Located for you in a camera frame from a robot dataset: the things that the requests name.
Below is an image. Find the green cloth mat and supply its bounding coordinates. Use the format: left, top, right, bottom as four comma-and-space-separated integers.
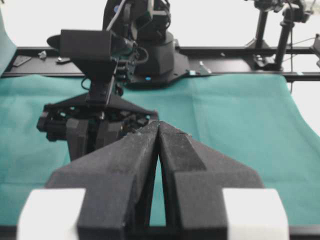
0, 74, 320, 226

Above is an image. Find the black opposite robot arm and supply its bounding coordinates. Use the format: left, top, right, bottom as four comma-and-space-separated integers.
16, 0, 290, 240

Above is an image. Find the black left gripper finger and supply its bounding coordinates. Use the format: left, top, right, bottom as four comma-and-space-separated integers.
157, 121, 291, 240
16, 120, 161, 240

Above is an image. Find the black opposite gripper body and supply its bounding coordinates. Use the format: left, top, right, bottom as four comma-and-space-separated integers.
36, 93, 158, 142

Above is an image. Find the black camera stand post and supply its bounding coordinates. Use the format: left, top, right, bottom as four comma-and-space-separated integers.
245, 0, 275, 49

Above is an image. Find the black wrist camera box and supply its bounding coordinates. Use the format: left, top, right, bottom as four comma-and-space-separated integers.
59, 29, 116, 83

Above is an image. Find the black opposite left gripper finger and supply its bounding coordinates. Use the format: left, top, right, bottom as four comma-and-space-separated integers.
66, 118, 89, 161
96, 120, 124, 149

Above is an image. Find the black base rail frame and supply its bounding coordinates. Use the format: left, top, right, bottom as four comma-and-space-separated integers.
2, 46, 320, 88

